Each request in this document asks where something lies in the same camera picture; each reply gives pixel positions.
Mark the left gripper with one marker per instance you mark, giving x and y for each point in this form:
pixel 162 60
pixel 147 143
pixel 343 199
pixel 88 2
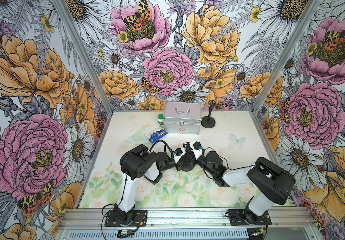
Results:
pixel 177 167

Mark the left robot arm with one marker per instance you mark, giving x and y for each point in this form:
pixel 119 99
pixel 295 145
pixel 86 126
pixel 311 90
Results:
pixel 138 163

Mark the small circuit board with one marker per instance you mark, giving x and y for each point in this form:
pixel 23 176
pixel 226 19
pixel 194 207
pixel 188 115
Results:
pixel 124 233

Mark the black stand pole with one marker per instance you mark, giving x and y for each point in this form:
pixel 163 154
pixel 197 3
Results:
pixel 188 150

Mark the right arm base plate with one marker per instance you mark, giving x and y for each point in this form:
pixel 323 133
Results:
pixel 244 217

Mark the green capped white bottle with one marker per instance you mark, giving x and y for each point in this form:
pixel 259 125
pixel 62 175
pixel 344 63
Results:
pixel 160 118

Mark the silver aluminium first aid case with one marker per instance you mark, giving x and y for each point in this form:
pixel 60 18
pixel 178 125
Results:
pixel 182 118

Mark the aluminium front rail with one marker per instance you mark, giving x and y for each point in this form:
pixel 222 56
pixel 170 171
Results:
pixel 185 218

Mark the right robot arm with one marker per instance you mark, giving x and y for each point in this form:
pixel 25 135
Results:
pixel 273 182

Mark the clear plastic bag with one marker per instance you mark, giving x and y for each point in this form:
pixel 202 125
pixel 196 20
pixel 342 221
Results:
pixel 139 137

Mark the blue snack packet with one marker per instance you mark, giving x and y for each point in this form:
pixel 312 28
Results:
pixel 156 135

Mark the black round stand base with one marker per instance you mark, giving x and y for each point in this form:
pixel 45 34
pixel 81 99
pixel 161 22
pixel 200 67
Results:
pixel 208 122

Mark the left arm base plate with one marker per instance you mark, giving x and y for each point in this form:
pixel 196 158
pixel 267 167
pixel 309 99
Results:
pixel 118 218

